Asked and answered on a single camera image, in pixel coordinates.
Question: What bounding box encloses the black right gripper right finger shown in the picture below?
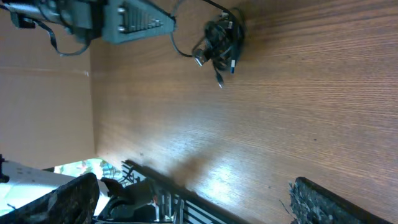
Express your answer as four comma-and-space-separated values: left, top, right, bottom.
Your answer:
289, 177, 390, 224

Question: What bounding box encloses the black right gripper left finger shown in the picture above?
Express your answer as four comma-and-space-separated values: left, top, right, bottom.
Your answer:
1, 173, 100, 224

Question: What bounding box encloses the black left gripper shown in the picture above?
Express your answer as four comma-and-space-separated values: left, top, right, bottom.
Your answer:
63, 0, 176, 44

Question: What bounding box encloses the black USB cable bundle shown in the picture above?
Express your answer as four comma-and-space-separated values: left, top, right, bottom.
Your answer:
169, 0, 246, 90

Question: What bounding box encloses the brown side panel board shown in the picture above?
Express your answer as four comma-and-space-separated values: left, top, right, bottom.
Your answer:
1, 11, 96, 169

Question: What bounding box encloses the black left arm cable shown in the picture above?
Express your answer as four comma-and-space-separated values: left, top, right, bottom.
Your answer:
30, 18, 93, 57

